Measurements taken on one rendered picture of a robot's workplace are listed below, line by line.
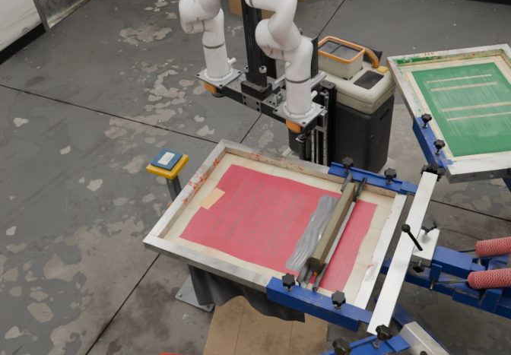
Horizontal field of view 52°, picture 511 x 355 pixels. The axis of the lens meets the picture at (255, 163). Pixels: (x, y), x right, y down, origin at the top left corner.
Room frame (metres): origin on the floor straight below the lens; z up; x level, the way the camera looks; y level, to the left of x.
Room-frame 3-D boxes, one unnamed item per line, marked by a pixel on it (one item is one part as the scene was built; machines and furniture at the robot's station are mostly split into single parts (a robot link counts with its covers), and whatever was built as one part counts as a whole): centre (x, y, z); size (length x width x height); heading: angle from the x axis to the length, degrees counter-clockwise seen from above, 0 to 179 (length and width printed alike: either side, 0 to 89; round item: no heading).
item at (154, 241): (1.23, -0.06, 0.97); 0.79 x 0.58 x 0.04; 60
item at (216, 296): (1.08, 0.09, 0.74); 0.46 x 0.04 x 0.42; 60
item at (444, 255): (0.95, -0.55, 1.02); 0.17 x 0.06 x 0.05; 60
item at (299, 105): (1.65, -0.21, 1.21); 0.16 x 0.13 x 0.15; 135
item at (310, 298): (0.87, -0.13, 0.98); 0.30 x 0.05 x 0.07; 60
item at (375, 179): (1.35, -0.41, 0.98); 0.30 x 0.05 x 0.07; 60
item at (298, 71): (1.64, -0.19, 1.37); 0.13 x 0.10 x 0.16; 57
